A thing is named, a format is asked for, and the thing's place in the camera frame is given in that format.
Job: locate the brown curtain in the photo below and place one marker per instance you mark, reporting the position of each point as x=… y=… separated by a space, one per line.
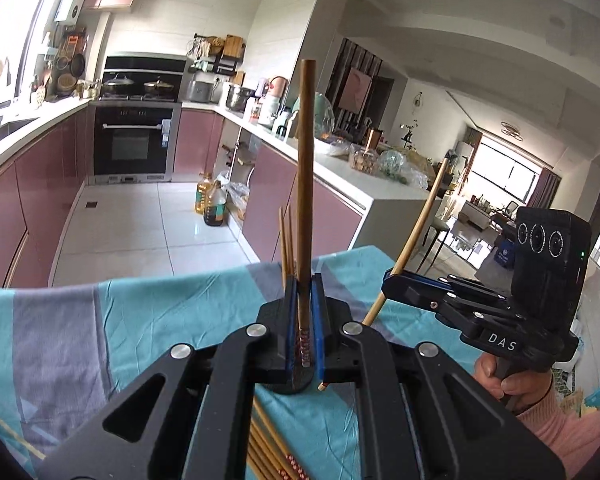
x=547 y=187

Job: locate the pink electric kettle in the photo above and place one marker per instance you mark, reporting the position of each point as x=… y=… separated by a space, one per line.
x=278 y=87

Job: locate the black mesh utensil holder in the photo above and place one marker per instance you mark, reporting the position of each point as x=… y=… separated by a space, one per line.
x=286 y=388

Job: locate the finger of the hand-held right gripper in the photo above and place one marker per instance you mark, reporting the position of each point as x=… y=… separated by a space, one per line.
x=480 y=295
x=420 y=297

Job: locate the person's right forearm pink sleeve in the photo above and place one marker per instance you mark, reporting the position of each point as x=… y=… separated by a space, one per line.
x=575 y=435

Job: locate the wooden cutting board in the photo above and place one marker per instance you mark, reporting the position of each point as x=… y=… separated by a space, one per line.
x=234 y=45

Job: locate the plastic bag on floor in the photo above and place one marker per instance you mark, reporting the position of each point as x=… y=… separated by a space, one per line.
x=236 y=195

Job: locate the steel pot with lid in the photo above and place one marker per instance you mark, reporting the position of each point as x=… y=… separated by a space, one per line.
x=159 y=86

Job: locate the black wall utensil rack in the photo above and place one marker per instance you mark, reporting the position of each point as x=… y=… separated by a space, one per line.
x=215 y=60

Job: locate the mint green appliance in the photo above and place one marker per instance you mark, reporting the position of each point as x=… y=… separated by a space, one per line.
x=325 y=112

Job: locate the hanging black frying pan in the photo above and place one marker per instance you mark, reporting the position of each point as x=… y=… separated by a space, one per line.
x=77 y=64

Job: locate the black range hood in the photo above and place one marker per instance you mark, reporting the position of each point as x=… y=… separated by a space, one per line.
x=145 y=67

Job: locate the silver countertop appliance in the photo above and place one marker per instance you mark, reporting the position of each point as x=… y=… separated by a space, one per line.
x=200 y=91

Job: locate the dark brown wooden chopstick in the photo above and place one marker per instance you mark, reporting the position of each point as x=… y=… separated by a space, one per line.
x=307 y=160

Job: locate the large steel stockpot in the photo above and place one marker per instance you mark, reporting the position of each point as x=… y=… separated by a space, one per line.
x=237 y=97

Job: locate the black built-in oven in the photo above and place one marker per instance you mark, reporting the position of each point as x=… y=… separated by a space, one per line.
x=130 y=140

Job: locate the kitchen window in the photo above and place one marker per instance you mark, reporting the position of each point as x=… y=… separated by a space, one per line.
x=10 y=35

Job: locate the clear bag of vegetables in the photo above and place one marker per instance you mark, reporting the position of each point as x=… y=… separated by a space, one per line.
x=400 y=169

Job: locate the framed wall picture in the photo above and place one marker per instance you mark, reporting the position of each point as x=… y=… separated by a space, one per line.
x=357 y=90

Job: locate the pink kitchen base cabinet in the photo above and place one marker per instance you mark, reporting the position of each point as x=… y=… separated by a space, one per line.
x=30 y=185
x=195 y=140
x=275 y=195

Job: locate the dark liquid plastic bottle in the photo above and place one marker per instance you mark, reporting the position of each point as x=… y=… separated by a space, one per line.
x=215 y=207

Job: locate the wall clock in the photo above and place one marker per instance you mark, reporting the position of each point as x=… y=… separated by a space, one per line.
x=419 y=102

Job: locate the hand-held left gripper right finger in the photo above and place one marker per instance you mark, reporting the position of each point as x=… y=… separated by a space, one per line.
x=319 y=330

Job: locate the red-patterned wooden chopstick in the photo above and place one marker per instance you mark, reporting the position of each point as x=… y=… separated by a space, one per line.
x=285 y=452

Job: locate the glass jar with food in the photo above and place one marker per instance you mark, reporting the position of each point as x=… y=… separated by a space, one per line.
x=364 y=161

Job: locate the teal and grey tablecloth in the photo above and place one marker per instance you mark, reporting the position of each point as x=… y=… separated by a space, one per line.
x=155 y=320

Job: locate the yellow cooking oil bottle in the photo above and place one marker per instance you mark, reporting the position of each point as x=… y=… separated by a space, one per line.
x=204 y=197

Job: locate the wok with lid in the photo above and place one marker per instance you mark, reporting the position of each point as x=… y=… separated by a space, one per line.
x=117 y=84

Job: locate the white low cabinet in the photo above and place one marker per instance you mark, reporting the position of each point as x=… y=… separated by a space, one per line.
x=475 y=216

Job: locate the light tan wooden chopstick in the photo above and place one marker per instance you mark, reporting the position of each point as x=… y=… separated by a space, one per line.
x=420 y=225

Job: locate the copper cup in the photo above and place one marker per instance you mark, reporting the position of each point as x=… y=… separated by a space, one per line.
x=373 y=140

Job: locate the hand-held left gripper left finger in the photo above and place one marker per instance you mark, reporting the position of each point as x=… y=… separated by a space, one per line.
x=293 y=330

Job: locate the person's right hand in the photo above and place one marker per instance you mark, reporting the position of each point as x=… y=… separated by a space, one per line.
x=525 y=390

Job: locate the round ceiling lamp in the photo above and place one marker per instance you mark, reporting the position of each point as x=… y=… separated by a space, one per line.
x=511 y=130

